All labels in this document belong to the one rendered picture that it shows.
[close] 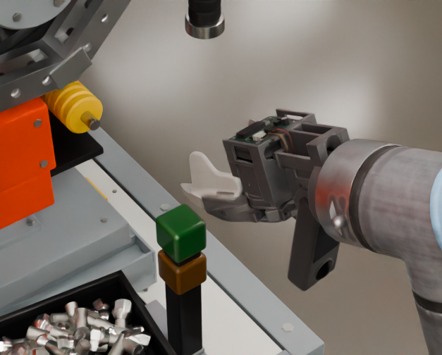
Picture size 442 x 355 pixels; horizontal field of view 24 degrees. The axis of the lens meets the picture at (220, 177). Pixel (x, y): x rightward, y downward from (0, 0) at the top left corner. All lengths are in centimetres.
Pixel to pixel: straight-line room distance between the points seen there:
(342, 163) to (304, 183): 7
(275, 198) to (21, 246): 80
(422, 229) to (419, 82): 160
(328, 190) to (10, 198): 66
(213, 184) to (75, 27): 43
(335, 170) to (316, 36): 165
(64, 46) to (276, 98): 100
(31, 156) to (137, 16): 121
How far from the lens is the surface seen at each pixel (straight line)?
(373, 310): 185
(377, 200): 80
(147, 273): 172
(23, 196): 142
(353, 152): 84
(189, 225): 104
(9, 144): 135
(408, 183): 78
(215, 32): 113
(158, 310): 124
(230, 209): 95
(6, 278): 161
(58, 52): 135
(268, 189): 91
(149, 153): 213
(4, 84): 131
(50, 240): 165
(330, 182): 84
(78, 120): 142
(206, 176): 98
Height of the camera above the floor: 139
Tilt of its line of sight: 42 degrees down
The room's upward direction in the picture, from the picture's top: straight up
